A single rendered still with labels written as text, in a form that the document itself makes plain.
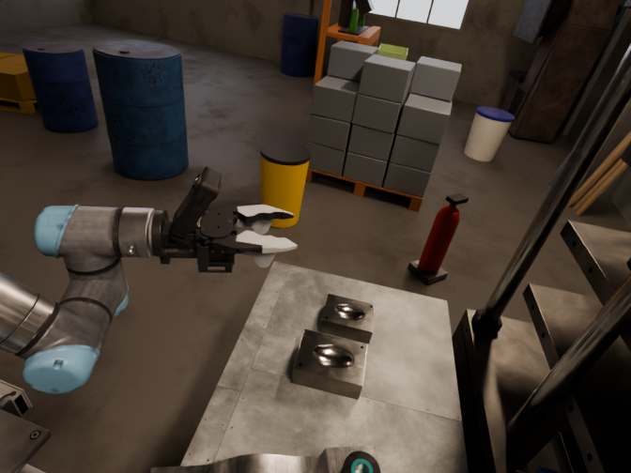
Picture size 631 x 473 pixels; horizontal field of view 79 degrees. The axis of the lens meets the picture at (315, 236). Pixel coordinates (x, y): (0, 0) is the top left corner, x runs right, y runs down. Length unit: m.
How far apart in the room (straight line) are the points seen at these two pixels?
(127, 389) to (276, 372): 1.13
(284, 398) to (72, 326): 0.71
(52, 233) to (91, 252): 0.05
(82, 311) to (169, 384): 1.58
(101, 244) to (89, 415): 1.62
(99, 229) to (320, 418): 0.78
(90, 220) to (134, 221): 0.06
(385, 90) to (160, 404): 2.75
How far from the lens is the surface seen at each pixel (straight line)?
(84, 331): 0.61
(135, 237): 0.60
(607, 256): 1.23
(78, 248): 0.63
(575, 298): 1.49
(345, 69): 3.89
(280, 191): 2.95
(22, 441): 0.94
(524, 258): 1.38
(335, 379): 1.14
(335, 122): 3.59
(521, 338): 1.64
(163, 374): 2.22
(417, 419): 1.23
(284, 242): 0.58
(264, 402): 1.16
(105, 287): 0.66
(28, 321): 0.58
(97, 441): 2.11
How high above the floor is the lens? 1.80
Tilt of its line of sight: 35 degrees down
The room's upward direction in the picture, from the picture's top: 9 degrees clockwise
